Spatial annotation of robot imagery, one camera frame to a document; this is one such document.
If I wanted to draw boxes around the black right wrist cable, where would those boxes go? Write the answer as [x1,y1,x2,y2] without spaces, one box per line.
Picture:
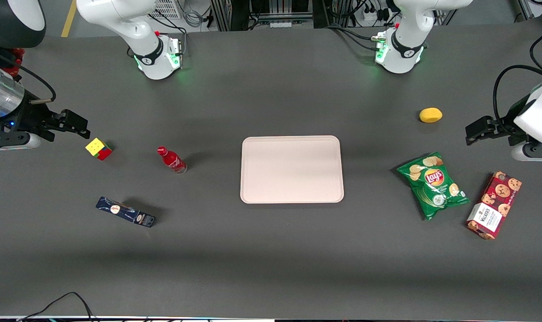
[0,45,57,105]

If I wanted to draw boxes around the thin black table-edge cable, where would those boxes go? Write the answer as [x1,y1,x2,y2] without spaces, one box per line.
[18,292,95,322]

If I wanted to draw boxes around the colourful puzzle cube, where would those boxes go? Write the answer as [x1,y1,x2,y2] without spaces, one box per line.
[85,137,114,161]

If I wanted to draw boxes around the dark blue carton box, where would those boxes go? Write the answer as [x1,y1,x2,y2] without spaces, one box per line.
[95,196,157,228]

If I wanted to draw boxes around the yellow lemon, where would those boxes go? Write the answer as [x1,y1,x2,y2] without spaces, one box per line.
[419,107,443,123]

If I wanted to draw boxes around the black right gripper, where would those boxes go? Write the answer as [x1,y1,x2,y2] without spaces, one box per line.
[0,100,91,150]

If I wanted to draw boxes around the green Lay's chips bag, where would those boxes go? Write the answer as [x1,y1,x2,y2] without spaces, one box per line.
[396,152,471,221]

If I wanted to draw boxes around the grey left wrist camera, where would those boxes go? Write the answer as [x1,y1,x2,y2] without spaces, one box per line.
[511,142,542,162]

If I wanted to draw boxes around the white perforated box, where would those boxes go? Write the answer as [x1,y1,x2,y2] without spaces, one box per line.
[149,0,183,20]

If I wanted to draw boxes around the black aluminium frame post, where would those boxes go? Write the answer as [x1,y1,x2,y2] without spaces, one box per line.
[211,0,237,32]

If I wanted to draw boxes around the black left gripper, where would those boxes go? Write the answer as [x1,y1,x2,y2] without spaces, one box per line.
[465,96,536,146]

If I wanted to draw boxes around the long black looped arm cable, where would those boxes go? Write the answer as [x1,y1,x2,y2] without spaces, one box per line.
[493,64,542,127]

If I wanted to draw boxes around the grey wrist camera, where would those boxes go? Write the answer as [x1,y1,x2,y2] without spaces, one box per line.
[511,142,542,162]
[0,133,42,152]

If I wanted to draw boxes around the red coke bottle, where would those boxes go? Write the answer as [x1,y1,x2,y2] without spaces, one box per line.
[157,146,188,175]

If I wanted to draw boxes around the red plastic fitting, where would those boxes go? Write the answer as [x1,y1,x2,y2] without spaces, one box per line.
[3,47,26,81]

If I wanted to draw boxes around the red Walkers cookie box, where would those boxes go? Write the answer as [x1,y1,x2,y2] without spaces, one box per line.
[466,171,523,241]

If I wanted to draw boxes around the beige plastic tray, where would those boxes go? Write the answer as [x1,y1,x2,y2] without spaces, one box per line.
[240,136,345,204]

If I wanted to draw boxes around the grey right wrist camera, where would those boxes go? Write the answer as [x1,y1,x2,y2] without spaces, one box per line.
[0,133,42,152]

